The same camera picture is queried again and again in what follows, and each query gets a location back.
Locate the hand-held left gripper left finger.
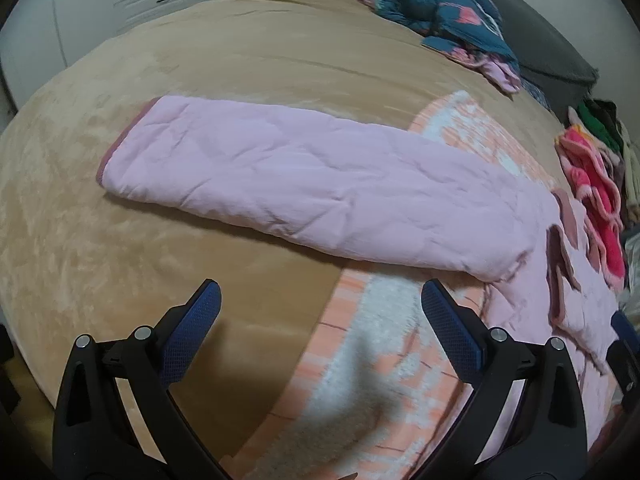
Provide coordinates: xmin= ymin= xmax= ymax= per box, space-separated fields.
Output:
xmin=52 ymin=279 xmax=236 ymax=480

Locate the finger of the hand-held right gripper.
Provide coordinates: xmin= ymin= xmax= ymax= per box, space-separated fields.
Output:
xmin=607 ymin=310 xmax=640 ymax=403

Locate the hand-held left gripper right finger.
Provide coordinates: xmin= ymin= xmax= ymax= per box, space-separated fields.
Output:
xmin=421 ymin=279 xmax=588 ymax=480

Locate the pink quilted coat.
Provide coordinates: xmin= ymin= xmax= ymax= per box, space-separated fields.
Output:
xmin=96 ymin=95 xmax=626 ymax=376

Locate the stack of folded clothes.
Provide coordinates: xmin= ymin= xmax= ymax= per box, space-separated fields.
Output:
xmin=567 ymin=99 xmax=640 ymax=226

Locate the orange plaid blanket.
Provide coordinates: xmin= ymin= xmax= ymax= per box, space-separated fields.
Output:
xmin=235 ymin=90 xmax=626 ymax=480

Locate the hot pink fleece garment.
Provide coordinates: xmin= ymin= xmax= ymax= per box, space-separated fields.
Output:
xmin=554 ymin=122 xmax=628 ymax=291

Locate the tan bed blanket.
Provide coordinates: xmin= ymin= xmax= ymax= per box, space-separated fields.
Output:
xmin=0 ymin=0 xmax=566 ymax=461

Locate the grey headboard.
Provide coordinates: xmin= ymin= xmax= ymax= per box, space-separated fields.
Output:
xmin=277 ymin=0 xmax=598 ymax=111

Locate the teal patterned garment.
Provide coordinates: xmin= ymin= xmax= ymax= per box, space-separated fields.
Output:
xmin=350 ymin=0 xmax=523 ymax=93

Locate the white wardrobe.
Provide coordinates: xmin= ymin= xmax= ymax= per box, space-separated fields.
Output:
xmin=0 ymin=0 xmax=341 ymax=126

